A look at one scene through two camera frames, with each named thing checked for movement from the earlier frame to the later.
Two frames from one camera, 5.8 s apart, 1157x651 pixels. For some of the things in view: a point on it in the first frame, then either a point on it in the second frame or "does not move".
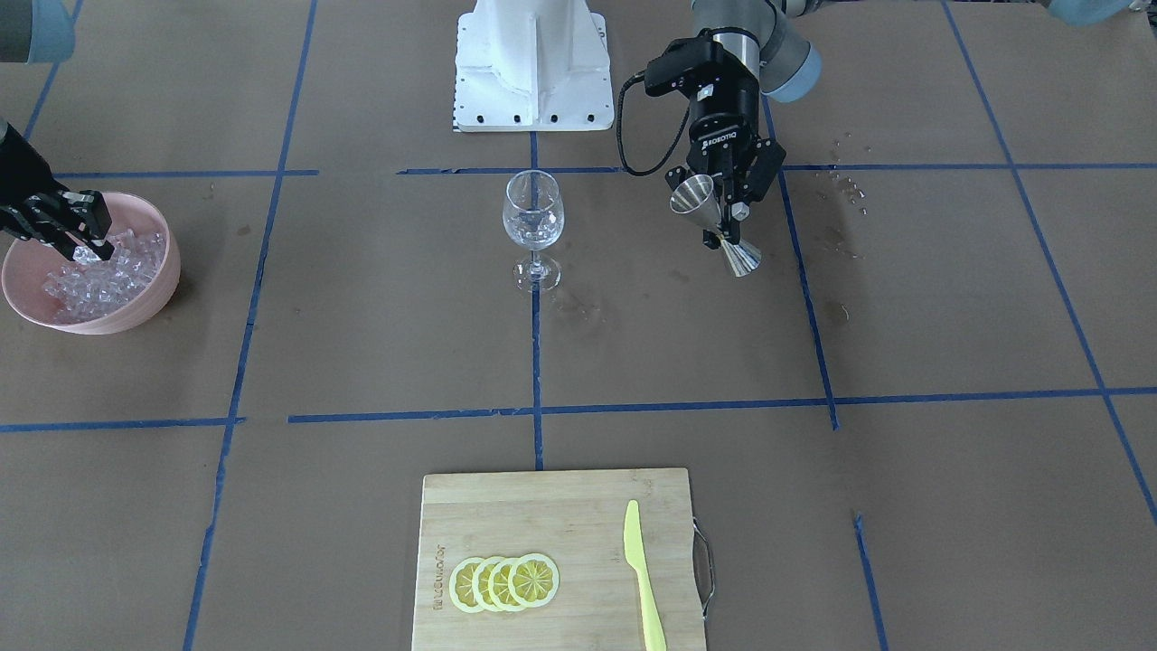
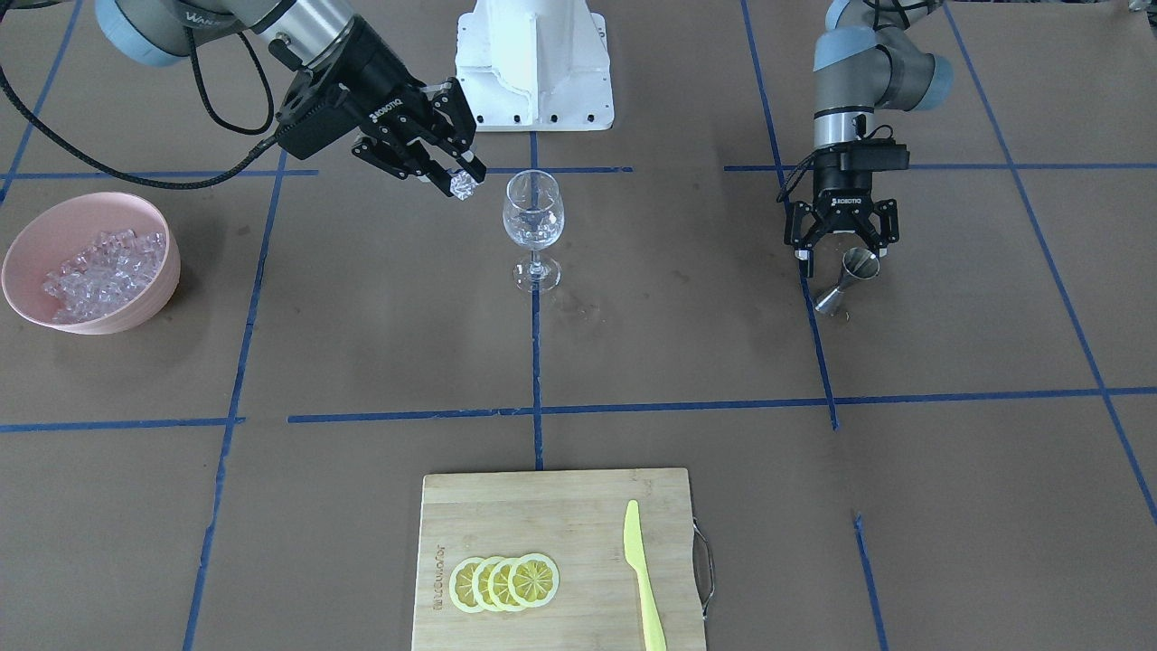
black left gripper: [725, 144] -> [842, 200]
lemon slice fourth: [533, 580] does not move
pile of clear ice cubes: [83, 293] does not move
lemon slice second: [480, 584] does not move
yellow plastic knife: [653, 625] does not move
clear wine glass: [533, 217] does not move
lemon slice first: [460, 585] does not move
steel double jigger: [695, 198] -> [859, 263]
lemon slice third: [498, 585] does not move
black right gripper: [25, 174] -> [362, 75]
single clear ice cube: [84, 254] -> [463, 184]
